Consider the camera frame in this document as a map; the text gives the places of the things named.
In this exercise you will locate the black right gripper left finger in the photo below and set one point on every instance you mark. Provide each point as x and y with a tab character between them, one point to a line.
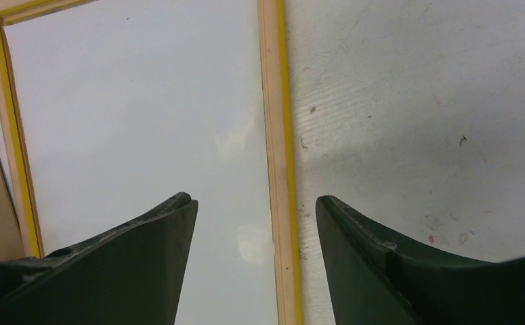
130	274

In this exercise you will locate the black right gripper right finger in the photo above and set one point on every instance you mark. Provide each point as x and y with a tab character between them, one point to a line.
377	275

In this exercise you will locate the yellow wooden picture frame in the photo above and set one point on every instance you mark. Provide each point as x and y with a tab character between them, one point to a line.
279	144

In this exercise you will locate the printed building photo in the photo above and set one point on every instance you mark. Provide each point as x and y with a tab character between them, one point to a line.
124	104

